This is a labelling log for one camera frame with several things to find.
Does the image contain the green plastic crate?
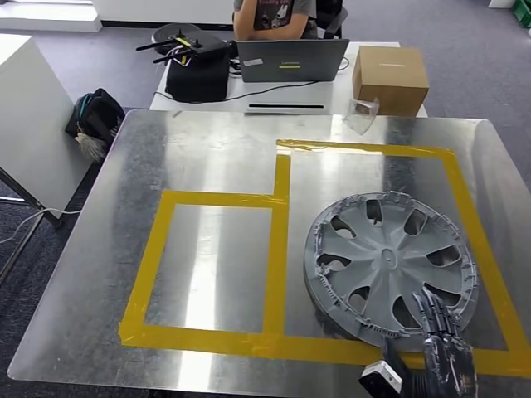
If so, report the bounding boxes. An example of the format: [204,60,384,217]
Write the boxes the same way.
[512,0,531,28]

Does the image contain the white flat slotted device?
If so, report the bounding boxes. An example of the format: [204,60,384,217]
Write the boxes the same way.
[244,99,334,116]

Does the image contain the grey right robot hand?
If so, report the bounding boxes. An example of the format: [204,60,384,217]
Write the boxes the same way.
[381,285,478,398]

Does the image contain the thin black cable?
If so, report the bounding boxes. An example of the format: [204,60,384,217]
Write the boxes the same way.
[153,80,320,105]

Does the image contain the steel top workbench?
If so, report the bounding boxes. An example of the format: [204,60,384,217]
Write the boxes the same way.
[7,109,531,398]

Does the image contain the fluffy beige bag pendant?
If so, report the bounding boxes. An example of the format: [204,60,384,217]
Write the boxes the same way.
[75,130,110,163]

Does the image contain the black soft case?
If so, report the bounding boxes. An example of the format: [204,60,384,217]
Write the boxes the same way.
[165,46,232,104]

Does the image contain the white table with steel legs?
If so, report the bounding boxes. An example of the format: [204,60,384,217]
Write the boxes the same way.
[0,32,93,287]

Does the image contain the black backpack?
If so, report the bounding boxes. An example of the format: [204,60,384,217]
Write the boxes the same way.
[64,87,126,163]

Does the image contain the person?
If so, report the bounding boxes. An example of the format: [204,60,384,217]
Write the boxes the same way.
[232,0,318,41]

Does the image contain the grey laptop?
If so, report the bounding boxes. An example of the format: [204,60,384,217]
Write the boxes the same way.
[236,38,350,84]

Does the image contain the white desk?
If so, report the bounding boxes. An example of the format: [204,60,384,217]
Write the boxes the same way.
[149,41,429,118]

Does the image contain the brown cardboard box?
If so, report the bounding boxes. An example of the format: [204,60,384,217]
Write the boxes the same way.
[353,45,431,118]

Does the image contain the clear plastic bag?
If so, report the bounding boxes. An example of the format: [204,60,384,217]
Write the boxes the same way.
[342,97,381,136]

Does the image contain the white low platform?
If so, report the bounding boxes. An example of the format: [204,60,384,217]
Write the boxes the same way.
[0,0,103,33]

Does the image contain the black office chair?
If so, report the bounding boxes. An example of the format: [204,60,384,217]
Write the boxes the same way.
[315,0,350,40]

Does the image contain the grey plastic wheel hubcap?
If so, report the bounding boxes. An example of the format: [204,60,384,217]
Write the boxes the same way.
[303,190,479,352]

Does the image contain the black router with antennas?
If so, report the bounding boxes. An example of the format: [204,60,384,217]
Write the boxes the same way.
[136,30,228,66]

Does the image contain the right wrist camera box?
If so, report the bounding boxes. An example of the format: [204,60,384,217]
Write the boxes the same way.
[358,359,404,398]

